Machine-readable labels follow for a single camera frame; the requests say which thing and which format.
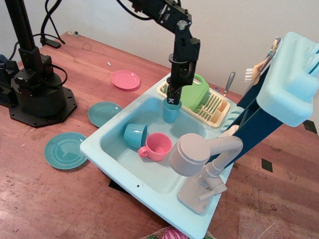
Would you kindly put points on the grey handled toy knife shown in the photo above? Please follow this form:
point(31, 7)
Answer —
point(229, 82)

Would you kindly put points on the cream dish drying rack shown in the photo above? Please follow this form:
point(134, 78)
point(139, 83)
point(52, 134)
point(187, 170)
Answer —
point(211, 110)

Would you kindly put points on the teal plate front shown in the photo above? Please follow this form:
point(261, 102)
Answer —
point(63, 151)

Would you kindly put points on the white mesh net bag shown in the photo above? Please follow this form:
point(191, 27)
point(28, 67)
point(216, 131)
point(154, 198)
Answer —
point(254, 225)

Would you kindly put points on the grey toy faucet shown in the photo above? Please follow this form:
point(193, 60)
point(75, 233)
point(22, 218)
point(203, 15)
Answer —
point(201, 161)

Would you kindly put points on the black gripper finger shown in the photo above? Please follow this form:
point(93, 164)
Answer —
point(173, 97)

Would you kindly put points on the pink plastic plate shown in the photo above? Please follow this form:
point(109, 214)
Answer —
point(125, 80)

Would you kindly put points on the light blue toy sink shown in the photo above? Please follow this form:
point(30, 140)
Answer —
point(154, 184)

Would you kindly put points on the teal plastic tumbler cup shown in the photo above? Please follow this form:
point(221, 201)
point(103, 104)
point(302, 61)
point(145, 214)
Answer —
point(171, 111)

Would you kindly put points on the pink mug in sink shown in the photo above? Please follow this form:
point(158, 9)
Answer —
point(157, 147)

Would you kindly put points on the dark teal saucer plate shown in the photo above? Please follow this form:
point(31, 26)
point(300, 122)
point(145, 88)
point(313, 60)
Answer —
point(102, 112)

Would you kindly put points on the pink white mesh ball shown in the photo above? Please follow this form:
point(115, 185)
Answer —
point(173, 234)

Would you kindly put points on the black clamp foot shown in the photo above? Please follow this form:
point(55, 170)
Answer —
point(49, 42)

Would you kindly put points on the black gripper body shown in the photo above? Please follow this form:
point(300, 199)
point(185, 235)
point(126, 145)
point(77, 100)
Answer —
point(184, 58)

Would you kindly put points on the teal mug in sink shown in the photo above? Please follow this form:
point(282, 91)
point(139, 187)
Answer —
point(135, 134)

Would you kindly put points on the white bristle dish brush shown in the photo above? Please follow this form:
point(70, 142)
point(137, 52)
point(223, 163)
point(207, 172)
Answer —
point(253, 74)

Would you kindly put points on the dark blue shelf support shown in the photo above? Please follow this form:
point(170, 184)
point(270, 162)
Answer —
point(254, 123)

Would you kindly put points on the light blue shelf top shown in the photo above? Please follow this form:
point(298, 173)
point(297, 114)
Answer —
point(292, 80)

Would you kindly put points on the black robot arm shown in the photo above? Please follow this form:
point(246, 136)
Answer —
point(42, 98)

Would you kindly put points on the green plastic cutting board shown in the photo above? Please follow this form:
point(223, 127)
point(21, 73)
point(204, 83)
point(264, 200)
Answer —
point(192, 95)

